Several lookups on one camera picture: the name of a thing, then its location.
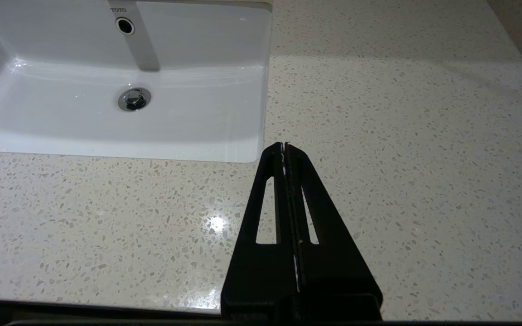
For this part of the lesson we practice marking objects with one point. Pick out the white ceramic sink basin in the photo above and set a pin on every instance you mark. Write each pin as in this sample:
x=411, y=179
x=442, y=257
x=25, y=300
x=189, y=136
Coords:
x=107, y=122

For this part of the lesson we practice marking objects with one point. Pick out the chrome overflow hole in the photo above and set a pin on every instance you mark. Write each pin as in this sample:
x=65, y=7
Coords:
x=125, y=26

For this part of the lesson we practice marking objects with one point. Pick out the chrome sink drain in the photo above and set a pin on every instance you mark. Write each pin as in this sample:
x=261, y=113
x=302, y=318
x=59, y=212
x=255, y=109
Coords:
x=134, y=99

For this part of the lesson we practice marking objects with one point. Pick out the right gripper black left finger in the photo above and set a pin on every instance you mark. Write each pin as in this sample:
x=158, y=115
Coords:
x=261, y=271

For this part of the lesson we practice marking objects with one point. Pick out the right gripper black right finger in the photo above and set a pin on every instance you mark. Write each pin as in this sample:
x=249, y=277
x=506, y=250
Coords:
x=333, y=271

